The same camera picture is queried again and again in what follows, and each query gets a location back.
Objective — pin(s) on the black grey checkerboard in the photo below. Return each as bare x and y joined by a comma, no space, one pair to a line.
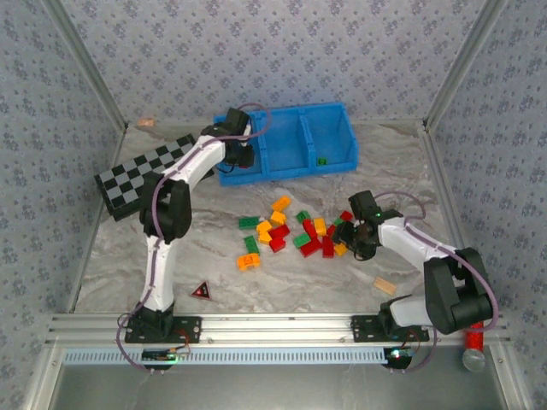
128,183

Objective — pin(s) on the long green lego brick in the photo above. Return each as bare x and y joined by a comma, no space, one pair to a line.
248,222
251,244

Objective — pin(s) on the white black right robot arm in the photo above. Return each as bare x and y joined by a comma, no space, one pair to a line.
410,243

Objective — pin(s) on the aluminium mounting rail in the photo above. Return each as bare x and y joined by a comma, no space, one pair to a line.
278,329

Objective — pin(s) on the blue three-compartment plastic bin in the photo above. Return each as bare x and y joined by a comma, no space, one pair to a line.
282,141

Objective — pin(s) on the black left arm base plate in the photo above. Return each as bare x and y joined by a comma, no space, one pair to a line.
190,331

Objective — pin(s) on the orange arched lego brick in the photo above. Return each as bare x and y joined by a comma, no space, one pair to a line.
248,261

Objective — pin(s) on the light wooden block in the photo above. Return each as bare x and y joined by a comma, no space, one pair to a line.
384,285

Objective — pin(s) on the aluminium frame post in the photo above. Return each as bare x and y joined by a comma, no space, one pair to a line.
87,64
461,64
510,380
40,380

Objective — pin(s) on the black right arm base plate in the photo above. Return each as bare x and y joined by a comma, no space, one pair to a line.
363,329

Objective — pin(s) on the small wooden block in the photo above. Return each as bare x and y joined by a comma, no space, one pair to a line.
145,122

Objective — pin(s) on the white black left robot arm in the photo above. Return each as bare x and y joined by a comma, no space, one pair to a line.
158,273

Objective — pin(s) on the red black triangle piece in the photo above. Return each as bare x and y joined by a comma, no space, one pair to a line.
201,291

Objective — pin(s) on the red glitter cylinder grey cap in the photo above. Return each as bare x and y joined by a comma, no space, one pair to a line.
473,341

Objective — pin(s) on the aluminium table side rail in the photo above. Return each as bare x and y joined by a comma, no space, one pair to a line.
84,265
444,179

